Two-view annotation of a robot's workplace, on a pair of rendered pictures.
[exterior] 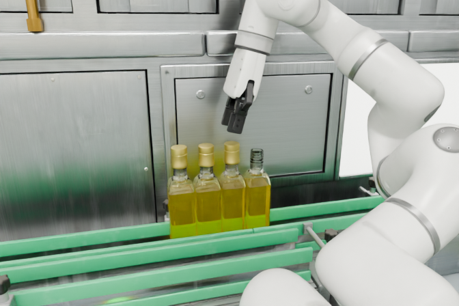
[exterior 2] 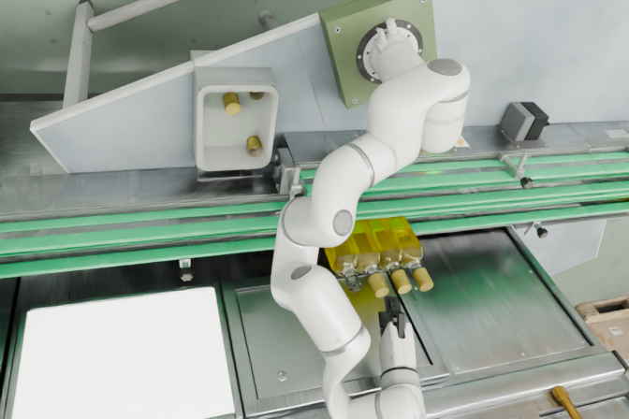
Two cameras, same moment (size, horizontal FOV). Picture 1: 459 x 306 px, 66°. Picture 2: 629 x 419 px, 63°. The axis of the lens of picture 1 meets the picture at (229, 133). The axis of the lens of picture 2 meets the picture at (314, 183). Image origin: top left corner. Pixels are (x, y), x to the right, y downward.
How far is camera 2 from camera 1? 76 cm
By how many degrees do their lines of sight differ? 43
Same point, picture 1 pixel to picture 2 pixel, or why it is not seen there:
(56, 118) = (504, 323)
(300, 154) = (270, 307)
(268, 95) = not seen: hidden behind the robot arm
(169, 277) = (421, 180)
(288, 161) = not seen: hidden behind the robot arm
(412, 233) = (377, 156)
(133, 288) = (443, 176)
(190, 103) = not seen: hidden behind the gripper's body
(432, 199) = (360, 178)
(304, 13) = (399, 390)
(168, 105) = (427, 339)
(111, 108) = (467, 336)
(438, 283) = (404, 117)
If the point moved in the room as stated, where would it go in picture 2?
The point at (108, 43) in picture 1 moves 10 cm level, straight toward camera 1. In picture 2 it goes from (501, 387) to (516, 365)
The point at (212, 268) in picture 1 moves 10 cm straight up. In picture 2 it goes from (391, 184) to (408, 213)
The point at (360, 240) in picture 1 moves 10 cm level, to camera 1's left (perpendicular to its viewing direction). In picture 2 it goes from (408, 156) to (453, 165)
